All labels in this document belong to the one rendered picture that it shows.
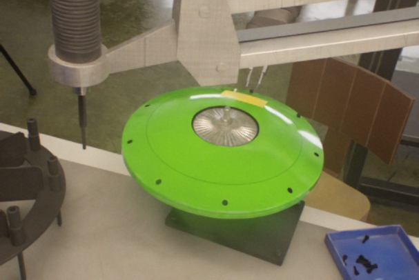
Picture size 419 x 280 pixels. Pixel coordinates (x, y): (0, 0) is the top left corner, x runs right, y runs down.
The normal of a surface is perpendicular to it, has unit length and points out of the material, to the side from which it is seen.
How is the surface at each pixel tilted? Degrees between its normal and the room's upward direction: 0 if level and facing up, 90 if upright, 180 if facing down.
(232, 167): 14
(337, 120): 90
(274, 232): 0
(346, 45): 90
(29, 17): 0
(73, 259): 0
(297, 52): 90
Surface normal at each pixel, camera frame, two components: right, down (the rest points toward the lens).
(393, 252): 0.09, -0.80
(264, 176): 0.26, -0.55
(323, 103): -0.57, 0.45
